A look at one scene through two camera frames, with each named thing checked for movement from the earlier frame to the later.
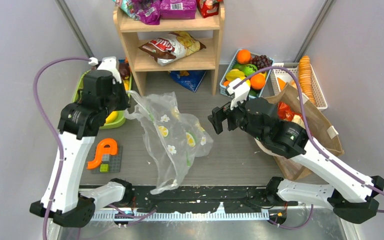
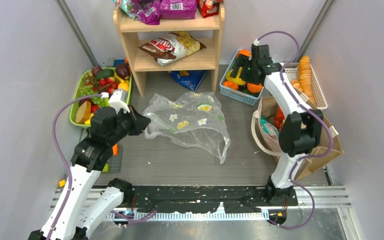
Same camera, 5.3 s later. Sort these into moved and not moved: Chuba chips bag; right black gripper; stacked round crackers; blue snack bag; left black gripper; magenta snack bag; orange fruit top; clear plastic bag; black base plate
Moved: left black gripper; clear plastic bag; right black gripper
Not moved: orange fruit top; Chuba chips bag; magenta snack bag; blue snack bag; stacked round crackers; black base plate
